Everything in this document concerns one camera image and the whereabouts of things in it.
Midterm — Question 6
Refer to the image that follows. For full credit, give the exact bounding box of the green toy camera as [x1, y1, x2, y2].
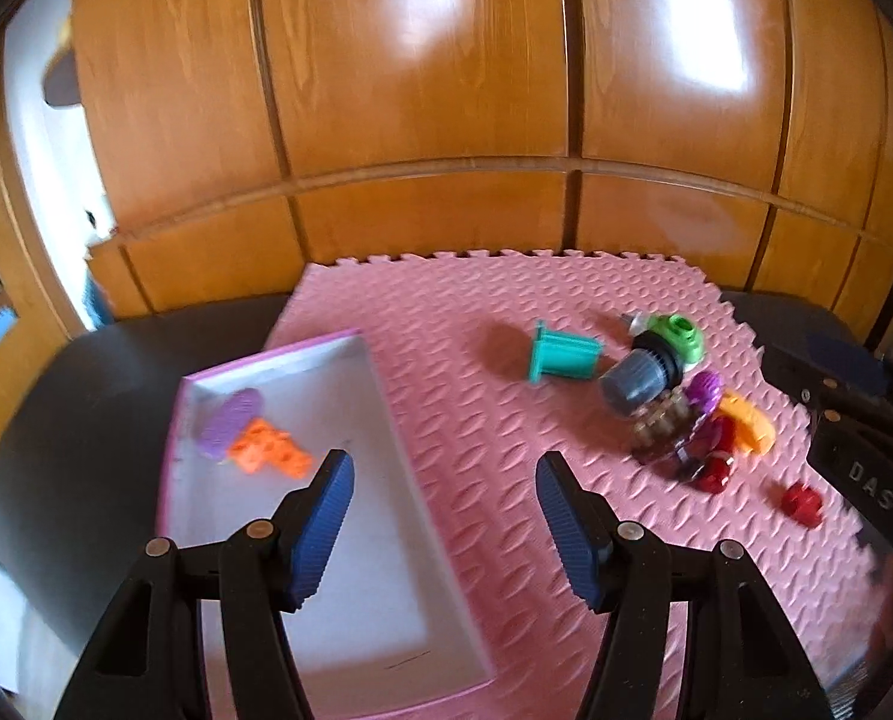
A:
[622, 313, 706, 370]

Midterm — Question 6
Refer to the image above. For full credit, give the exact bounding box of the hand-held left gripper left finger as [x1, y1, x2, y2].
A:
[55, 448, 356, 720]

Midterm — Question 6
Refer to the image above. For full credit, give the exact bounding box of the orange toy block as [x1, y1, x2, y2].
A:
[228, 420, 317, 478]

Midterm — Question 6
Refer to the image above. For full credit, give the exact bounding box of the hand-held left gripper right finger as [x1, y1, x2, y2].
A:
[534, 451, 837, 720]

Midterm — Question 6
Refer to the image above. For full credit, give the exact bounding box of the grey plastic cup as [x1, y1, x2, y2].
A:
[598, 341, 683, 417]

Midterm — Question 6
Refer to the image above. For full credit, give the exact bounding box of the red puzzle piece toy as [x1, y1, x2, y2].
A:
[782, 481, 823, 526]

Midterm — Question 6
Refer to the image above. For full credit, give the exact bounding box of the wooden wardrobe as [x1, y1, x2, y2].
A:
[0, 0, 893, 338]

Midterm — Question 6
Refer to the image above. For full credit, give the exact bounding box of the brown toy comb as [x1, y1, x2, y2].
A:
[632, 388, 691, 458]

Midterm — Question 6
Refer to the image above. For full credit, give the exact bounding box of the orange curved toy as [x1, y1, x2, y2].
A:
[718, 392, 777, 452]

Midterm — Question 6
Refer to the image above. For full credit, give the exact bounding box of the small purple toy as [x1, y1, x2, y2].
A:
[682, 371, 723, 415]

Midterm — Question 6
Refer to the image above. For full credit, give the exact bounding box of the pink foam puzzle mat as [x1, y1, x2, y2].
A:
[266, 249, 893, 720]

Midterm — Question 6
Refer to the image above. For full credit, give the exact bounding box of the purple oval toy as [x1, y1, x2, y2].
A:
[196, 388, 261, 460]

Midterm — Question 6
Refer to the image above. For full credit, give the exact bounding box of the pink-rimmed white tray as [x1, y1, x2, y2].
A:
[155, 328, 497, 715]

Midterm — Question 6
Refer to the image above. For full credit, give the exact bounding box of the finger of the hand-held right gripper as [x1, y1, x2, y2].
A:
[795, 386, 893, 452]
[765, 331, 893, 398]

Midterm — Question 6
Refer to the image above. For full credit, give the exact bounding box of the small red translucent toy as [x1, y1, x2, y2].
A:
[697, 414, 739, 458]

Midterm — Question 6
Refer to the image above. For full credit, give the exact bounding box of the teal toy spool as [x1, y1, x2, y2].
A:
[522, 320, 605, 385]

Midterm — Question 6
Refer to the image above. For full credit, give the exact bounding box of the light blue upright object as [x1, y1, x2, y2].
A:
[85, 270, 115, 331]

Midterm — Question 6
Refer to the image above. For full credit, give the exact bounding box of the rounded wooden corner shelf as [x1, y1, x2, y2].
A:
[41, 45, 82, 110]

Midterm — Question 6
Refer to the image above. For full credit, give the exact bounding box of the maroon mushroom toy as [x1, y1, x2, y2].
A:
[671, 436, 736, 494]

